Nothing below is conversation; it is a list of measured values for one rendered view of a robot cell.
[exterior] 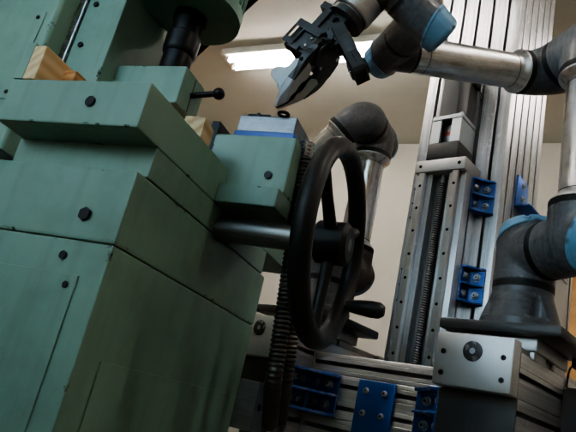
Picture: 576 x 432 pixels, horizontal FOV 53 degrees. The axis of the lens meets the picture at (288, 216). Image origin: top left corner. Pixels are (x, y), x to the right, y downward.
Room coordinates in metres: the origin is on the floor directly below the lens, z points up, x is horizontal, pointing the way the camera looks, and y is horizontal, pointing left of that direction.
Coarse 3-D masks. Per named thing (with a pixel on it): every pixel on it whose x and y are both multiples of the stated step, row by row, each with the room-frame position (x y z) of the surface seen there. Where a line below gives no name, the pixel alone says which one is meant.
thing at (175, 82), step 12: (120, 72) 0.88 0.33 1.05; (132, 72) 0.88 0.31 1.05; (144, 72) 0.87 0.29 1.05; (156, 72) 0.86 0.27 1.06; (168, 72) 0.85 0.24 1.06; (180, 72) 0.84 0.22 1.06; (156, 84) 0.85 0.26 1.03; (168, 84) 0.85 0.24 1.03; (180, 84) 0.84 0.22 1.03; (192, 84) 0.86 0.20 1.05; (168, 96) 0.84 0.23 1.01; (180, 96) 0.84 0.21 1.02; (180, 108) 0.86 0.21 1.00; (192, 108) 0.88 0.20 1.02
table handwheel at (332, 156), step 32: (320, 160) 0.64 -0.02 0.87; (352, 160) 0.75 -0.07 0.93; (320, 192) 0.63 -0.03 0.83; (352, 192) 0.82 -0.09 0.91; (224, 224) 0.81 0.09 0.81; (256, 224) 0.79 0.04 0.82; (320, 224) 0.74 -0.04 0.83; (352, 224) 0.85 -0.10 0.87; (288, 256) 0.65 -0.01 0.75; (320, 256) 0.75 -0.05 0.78; (352, 256) 0.87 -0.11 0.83; (288, 288) 0.67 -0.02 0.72; (320, 288) 0.75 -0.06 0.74; (352, 288) 0.87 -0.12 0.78; (320, 320) 0.75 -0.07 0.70
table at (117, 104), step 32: (32, 96) 0.66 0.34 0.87; (64, 96) 0.64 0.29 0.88; (96, 96) 0.62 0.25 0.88; (128, 96) 0.61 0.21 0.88; (160, 96) 0.62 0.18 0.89; (32, 128) 0.68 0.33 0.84; (64, 128) 0.65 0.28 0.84; (96, 128) 0.63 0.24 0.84; (128, 128) 0.61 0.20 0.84; (160, 128) 0.64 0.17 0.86; (192, 160) 0.72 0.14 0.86; (224, 192) 0.79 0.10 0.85; (256, 192) 0.77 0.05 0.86
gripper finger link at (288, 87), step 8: (296, 64) 0.88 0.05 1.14; (272, 72) 0.90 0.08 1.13; (280, 72) 0.89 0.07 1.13; (288, 72) 0.88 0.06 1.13; (304, 72) 0.87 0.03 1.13; (280, 80) 0.89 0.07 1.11; (288, 80) 0.87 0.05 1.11; (296, 80) 0.87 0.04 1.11; (304, 80) 0.89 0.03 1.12; (280, 88) 0.89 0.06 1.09; (288, 88) 0.88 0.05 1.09; (296, 88) 0.89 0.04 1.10; (280, 96) 0.89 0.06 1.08; (288, 96) 0.89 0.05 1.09; (280, 104) 0.90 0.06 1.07
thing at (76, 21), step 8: (88, 0) 0.88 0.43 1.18; (80, 8) 0.88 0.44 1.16; (80, 16) 0.88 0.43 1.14; (72, 24) 0.88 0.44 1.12; (80, 24) 0.89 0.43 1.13; (72, 32) 0.88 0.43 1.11; (64, 40) 0.88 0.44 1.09; (72, 40) 0.88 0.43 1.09; (64, 48) 0.88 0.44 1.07; (64, 56) 0.88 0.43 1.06
